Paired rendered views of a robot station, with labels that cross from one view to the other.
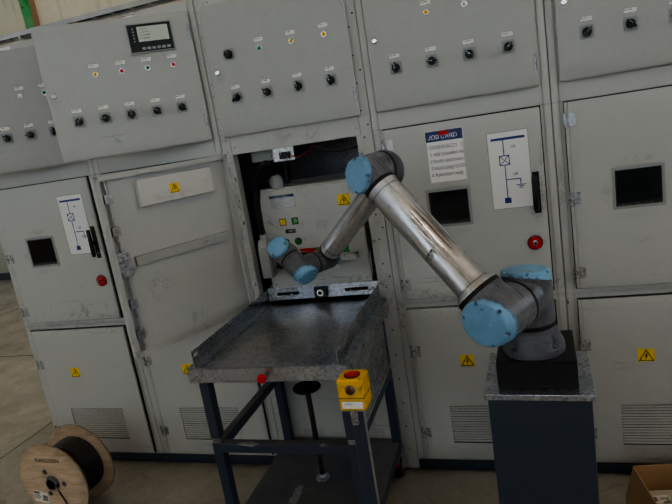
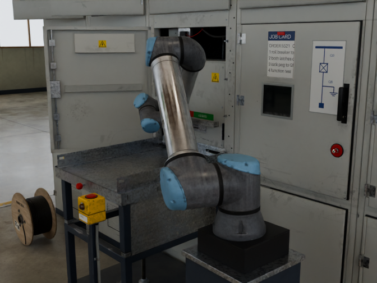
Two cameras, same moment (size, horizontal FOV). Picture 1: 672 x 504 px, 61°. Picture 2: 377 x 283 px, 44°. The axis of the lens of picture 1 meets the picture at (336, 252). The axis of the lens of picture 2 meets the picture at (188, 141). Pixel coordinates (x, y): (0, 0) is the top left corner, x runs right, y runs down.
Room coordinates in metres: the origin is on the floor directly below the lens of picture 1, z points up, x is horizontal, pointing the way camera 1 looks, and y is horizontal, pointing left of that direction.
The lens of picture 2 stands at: (0.26, -1.19, 1.51)
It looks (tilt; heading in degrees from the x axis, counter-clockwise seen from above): 13 degrees down; 29
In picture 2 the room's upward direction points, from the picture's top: straight up
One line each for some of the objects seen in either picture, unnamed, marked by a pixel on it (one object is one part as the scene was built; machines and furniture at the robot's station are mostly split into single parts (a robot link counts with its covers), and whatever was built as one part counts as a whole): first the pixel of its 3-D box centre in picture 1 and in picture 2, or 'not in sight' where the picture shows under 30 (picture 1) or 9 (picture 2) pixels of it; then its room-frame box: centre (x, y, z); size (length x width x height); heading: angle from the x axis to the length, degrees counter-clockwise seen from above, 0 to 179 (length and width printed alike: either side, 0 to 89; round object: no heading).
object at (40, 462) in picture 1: (67, 471); (33, 216); (2.57, 1.47, 0.20); 0.40 x 0.22 x 0.40; 70
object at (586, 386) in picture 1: (537, 374); (242, 254); (1.73, -0.59, 0.74); 0.32 x 0.32 x 0.02; 69
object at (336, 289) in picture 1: (323, 289); (195, 146); (2.60, 0.09, 0.89); 0.54 x 0.05 x 0.06; 72
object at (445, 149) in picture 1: (445, 155); (280, 54); (2.32, -0.50, 1.44); 0.15 x 0.01 x 0.21; 72
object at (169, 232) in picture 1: (181, 250); (101, 89); (2.46, 0.66, 1.21); 0.63 x 0.07 x 0.74; 134
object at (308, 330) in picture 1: (297, 337); (141, 170); (2.22, 0.21, 0.82); 0.68 x 0.62 x 0.06; 162
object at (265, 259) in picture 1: (267, 257); not in sight; (2.58, 0.31, 1.09); 0.08 x 0.05 x 0.17; 162
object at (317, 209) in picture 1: (313, 237); (193, 103); (2.58, 0.09, 1.15); 0.48 x 0.01 x 0.48; 72
